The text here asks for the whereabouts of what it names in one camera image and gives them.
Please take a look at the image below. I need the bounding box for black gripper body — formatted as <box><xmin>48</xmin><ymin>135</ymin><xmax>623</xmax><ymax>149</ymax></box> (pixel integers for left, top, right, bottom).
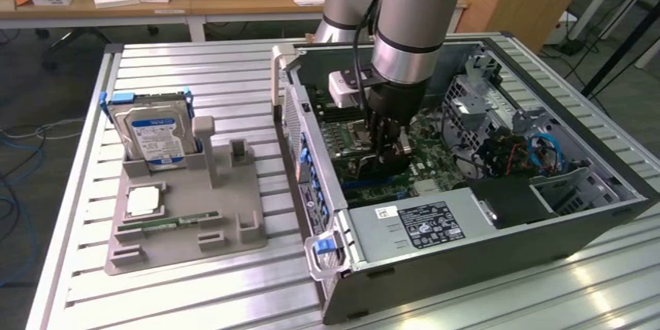
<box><xmin>363</xmin><ymin>80</ymin><xmax>431</xmax><ymax>125</ymax></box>

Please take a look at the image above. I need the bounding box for green motherboard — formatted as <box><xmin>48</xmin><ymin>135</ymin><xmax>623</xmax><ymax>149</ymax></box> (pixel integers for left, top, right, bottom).
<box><xmin>303</xmin><ymin>84</ymin><xmax>465</xmax><ymax>209</ymax></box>

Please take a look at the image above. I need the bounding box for silver chipset heatsink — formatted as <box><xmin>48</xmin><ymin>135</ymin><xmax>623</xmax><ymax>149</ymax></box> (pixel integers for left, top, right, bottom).
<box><xmin>413</xmin><ymin>179</ymin><xmax>445</xmax><ymax>196</ymax></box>

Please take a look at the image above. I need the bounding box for perforated metal drive cage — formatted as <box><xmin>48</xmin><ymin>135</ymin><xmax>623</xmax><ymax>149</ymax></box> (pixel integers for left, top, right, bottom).
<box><xmin>441</xmin><ymin>51</ymin><xmax>520</xmax><ymax>153</ymax></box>

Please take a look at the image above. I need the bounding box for grey power supply unit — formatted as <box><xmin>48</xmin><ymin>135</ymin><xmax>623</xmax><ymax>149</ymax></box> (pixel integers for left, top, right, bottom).
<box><xmin>343</xmin><ymin>186</ymin><xmax>497</xmax><ymax>266</ymax></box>

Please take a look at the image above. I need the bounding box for black plastic shroud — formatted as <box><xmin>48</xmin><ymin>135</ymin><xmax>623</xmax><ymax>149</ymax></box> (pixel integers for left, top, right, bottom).
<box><xmin>471</xmin><ymin>174</ymin><xmax>559</xmax><ymax>230</ymax></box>

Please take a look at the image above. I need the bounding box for blue case latch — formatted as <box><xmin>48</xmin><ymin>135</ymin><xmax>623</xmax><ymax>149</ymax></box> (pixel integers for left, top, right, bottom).
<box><xmin>312</xmin><ymin>239</ymin><xmax>337</xmax><ymax>257</ymax></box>

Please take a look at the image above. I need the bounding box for grey printed parts rack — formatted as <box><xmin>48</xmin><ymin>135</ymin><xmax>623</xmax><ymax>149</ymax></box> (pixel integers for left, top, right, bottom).
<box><xmin>104</xmin><ymin>115</ymin><xmax>269</xmax><ymax>277</ymax></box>

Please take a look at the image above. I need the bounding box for grey open PC case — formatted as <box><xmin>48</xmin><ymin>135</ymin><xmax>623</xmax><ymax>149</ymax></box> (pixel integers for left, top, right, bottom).
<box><xmin>271</xmin><ymin>34</ymin><xmax>652</xmax><ymax>325</ymax></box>

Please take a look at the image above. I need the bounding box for grey metal disk bay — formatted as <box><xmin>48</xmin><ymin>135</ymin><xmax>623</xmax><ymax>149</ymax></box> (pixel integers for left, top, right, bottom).
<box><xmin>529</xmin><ymin>165</ymin><xmax>623</xmax><ymax>217</ymax></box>

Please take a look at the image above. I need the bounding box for hard disk in blue caddy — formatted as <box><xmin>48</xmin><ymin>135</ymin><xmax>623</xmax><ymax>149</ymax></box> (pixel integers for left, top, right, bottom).
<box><xmin>97</xmin><ymin>88</ymin><xmax>200</xmax><ymax>172</ymax></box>

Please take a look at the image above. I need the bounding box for green RAM stick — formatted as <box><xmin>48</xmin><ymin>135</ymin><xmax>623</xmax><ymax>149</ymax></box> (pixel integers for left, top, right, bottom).
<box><xmin>116</xmin><ymin>210</ymin><xmax>221</xmax><ymax>230</ymax></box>

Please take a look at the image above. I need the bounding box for silver CPU chip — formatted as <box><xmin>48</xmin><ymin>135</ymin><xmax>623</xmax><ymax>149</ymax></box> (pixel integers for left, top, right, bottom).
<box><xmin>125</xmin><ymin>187</ymin><xmax>161</xmax><ymax>216</ymax></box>

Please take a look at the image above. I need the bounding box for black office chair base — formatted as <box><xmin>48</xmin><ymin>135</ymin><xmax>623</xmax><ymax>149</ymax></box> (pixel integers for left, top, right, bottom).
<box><xmin>35</xmin><ymin>26</ymin><xmax>112</xmax><ymax>72</ymax></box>

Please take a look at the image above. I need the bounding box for CPU socket metal frame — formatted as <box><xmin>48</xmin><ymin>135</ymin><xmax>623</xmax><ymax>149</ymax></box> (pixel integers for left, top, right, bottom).
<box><xmin>348</xmin><ymin>120</ymin><xmax>373</xmax><ymax>145</ymax></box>

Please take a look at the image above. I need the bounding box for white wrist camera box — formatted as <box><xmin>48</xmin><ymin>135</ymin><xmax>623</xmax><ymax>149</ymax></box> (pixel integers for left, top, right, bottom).
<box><xmin>328</xmin><ymin>70</ymin><xmax>373</xmax><ymax>109</ymax></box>

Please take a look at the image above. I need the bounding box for black camera cable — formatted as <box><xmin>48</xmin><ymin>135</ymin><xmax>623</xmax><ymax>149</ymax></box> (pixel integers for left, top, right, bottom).
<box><xmin>353</xmin><ymin>0</ymin><xmax>388</xmax><ymax>113</ymax></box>

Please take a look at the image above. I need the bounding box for black red wire bundle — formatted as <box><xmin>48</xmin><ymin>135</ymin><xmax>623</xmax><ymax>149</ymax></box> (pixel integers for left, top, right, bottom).
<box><xmin>481</xmin><ymin>131</ymin><xmax>532</xmax><ymax>179</ymax></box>

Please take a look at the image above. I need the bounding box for blue data wire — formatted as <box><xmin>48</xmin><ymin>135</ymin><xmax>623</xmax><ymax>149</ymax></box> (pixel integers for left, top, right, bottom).
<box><xmin>528</xmin><ymin>132</ymin><xmax>568</xmax><ymax>176</ymax></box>

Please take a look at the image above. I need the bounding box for white desk frame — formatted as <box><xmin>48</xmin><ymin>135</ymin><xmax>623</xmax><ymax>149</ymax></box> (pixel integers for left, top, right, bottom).
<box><xmin>540</xmin><ymin>0</ymin><xmax>660</xmax><ymax>70</ymax></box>

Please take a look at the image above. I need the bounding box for grey floor cable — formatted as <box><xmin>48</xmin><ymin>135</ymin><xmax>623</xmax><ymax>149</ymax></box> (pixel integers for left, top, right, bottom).
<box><xmin>0</xmin><ymin>116</ymin><xmax>84</xmax><ymax>141</ymax></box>

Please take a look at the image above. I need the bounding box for blue floor cable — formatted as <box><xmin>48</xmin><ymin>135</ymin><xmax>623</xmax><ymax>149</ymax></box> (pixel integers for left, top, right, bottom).
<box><xmin>0</xmin><ymin>128</ymin><xmax>43</xmax><ymax>288</ymax></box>

